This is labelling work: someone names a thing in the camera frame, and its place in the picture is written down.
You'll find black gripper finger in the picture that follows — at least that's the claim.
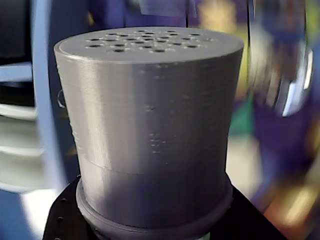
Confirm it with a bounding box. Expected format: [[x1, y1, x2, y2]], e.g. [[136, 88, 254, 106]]
[[207, 186, 290, 240], [41, 178, 101, 240]]

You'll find grey-capped salt shaker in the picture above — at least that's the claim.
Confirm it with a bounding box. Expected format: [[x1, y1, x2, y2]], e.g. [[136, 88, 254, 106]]
[[53, 26, 245, 240]]

